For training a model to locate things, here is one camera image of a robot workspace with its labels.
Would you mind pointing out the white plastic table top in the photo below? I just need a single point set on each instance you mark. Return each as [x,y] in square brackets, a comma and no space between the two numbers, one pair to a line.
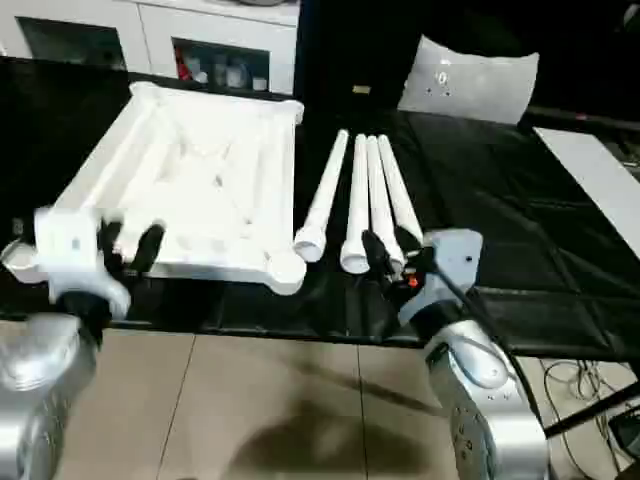
[200,190]

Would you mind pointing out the white plastic table leg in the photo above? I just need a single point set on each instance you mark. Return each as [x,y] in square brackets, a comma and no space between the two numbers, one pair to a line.
[400,195]
[357,200]
[325,195]
[380,195]

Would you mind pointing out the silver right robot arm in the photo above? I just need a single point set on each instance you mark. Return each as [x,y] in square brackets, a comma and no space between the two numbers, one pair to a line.
[480,400]

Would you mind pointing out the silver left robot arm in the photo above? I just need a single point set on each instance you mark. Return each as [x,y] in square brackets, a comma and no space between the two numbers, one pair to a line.
[30,400]

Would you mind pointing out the black work mat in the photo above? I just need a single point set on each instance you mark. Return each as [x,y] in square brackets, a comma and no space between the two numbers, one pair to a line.
[470,200]

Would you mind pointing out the small yellow label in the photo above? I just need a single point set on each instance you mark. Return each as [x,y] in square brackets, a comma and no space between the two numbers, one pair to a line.
[361,90]

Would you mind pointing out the white flat board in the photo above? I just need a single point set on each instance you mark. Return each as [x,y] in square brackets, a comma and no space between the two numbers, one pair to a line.
[600,180]

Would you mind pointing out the white glass-door cabinet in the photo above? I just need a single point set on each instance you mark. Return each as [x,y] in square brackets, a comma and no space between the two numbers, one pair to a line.
[150,30]

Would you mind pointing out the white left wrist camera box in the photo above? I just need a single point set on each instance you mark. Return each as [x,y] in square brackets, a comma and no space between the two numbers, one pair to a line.
[65,240]

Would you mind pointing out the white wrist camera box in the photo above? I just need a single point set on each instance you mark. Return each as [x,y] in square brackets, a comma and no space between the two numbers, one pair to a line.
[455,260]
[65,240]

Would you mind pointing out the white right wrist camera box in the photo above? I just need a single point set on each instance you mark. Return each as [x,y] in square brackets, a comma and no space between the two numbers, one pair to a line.
[455,260]

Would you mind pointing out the black table frame bar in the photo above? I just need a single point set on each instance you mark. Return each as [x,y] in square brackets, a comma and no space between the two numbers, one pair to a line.
[600,405]

